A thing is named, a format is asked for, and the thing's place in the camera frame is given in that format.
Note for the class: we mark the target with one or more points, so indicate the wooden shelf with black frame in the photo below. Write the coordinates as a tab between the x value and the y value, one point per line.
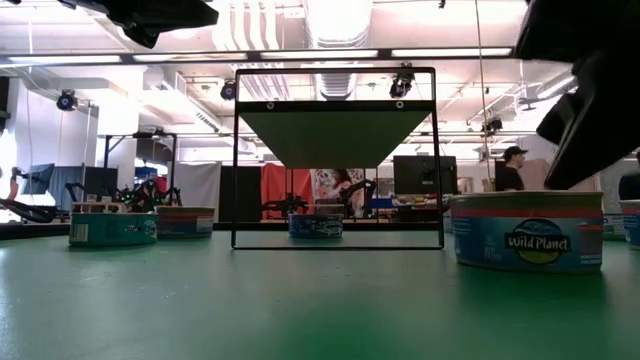
335	140

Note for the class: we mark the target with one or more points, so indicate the green table mat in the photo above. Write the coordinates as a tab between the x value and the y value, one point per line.
320	310

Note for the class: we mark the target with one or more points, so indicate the black table frame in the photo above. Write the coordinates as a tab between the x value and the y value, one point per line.
30	231

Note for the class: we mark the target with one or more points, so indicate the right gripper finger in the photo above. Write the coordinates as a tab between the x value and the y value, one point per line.
557	122
605	115

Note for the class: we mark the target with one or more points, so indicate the beige curtain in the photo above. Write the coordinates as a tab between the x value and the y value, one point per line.
537	175

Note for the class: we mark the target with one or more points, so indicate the floral poster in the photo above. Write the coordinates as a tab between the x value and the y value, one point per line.
322	182

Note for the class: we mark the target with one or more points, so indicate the gold-lid pink salmon can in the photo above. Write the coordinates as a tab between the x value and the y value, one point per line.
632	225
185	222
527	235

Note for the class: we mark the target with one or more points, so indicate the black panel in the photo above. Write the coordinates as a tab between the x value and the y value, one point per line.
240	192

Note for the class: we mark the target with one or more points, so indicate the black metal frame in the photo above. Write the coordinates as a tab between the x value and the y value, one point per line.
172	160

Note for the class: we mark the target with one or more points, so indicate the blue fish-print seafood can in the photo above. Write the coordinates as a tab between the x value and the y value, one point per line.
315	226

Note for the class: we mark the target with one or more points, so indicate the person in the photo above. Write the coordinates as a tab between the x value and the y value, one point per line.
511	175
342	187

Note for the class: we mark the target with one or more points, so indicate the black ceiling light rail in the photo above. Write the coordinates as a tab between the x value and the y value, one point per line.
250	56

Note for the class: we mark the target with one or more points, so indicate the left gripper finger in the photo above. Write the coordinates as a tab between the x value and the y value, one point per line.
190	17

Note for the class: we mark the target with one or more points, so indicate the light wooden rack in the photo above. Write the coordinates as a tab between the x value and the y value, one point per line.
95	207

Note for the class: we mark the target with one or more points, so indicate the red curtain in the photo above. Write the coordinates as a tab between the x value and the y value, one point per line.
275	185

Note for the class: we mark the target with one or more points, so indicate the silver ventilation duct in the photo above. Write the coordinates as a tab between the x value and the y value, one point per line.
337	30

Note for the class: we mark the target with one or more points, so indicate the black monitor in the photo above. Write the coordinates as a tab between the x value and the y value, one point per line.
37	178
425	175
100	181

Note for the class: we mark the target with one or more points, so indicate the white curtain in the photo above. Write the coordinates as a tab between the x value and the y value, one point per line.
197	185

